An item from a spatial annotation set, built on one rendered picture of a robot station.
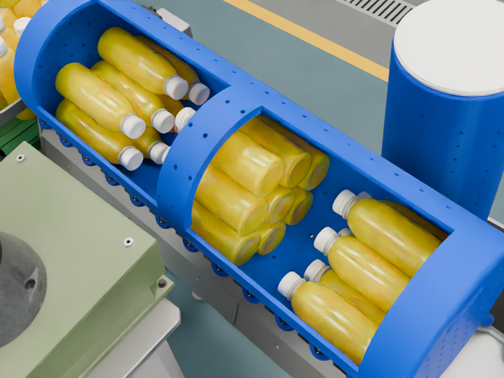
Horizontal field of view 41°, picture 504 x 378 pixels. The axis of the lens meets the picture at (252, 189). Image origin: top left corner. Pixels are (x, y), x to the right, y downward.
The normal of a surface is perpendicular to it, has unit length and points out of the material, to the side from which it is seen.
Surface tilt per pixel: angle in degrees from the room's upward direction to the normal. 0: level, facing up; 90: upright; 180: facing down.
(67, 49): 90
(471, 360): 0
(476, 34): 0
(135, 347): 0
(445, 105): 90
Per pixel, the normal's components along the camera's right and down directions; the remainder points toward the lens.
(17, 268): 0.73, 0.52
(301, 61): -0.10, -0.58
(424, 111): -0.61, 0.68
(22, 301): 0.83, 0.09
